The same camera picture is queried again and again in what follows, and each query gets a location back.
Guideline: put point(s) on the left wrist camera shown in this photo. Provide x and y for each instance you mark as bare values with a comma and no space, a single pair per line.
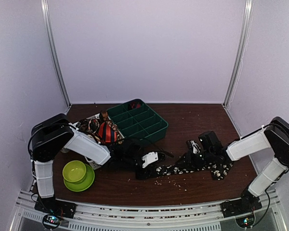
149,158

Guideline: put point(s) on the green bowl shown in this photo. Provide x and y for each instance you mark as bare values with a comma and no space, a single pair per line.
74,171

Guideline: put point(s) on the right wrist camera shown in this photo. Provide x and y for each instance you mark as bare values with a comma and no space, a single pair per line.
193,147

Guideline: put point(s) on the green plate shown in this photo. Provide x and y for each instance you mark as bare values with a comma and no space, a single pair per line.
85,184

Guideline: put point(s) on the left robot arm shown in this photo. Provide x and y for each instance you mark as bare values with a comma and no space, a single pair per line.
97,139

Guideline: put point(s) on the white ceramic mug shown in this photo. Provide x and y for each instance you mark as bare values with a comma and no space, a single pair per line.
64,150

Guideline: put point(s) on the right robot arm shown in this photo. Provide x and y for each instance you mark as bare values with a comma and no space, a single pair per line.
272,140

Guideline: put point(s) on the green divided organizer tray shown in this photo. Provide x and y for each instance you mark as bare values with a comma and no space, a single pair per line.
142,123

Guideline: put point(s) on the red blue rolled tie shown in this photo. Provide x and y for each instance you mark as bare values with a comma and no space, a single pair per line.
134,105

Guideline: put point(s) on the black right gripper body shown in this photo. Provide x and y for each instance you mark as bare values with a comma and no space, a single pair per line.
197,162

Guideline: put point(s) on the aluminium front rail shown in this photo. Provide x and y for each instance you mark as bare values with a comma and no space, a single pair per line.
192,217

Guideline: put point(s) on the black white floral tie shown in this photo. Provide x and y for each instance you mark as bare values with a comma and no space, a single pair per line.
218,171

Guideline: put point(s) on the orange navy striped tie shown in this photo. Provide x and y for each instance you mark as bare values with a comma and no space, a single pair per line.
108,132

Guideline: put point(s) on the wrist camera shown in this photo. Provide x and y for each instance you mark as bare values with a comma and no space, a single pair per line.
149,158
193,147

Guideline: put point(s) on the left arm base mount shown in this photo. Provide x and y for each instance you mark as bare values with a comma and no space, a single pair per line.
56,207

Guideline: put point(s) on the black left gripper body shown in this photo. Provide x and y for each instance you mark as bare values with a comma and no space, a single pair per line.
128,161

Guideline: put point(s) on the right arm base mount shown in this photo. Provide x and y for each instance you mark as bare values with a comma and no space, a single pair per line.
238,207

